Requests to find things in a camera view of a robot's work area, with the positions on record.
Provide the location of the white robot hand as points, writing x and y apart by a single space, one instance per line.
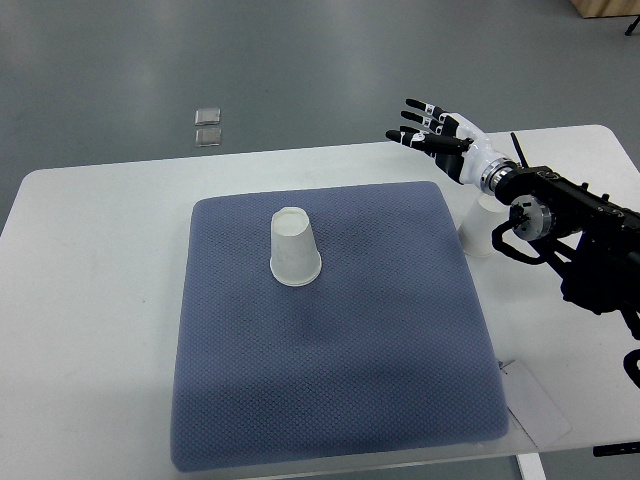
478 162

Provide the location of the white paper cup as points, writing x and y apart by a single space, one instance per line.
475 231
295 260

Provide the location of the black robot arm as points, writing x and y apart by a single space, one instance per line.
590 242

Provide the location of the white paper cup on mat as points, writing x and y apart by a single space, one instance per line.
295 260

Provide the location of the wooden box corner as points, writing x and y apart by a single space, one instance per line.
589 9

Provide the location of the black tripod leg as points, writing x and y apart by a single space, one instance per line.
632 27

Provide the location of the blue textured cushion mat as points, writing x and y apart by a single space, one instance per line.
387 349

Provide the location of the lower metal floor plate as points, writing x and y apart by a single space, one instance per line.
207 137

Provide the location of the metal floor plate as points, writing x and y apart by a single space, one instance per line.
207 116
207 137

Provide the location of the upper metal floor plate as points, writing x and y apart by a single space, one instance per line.
207 116

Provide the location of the white paper tag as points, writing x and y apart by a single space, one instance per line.
531 406

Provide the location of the white table leg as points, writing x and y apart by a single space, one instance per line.
530 467

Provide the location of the black table control panel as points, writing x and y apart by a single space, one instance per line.
617 449

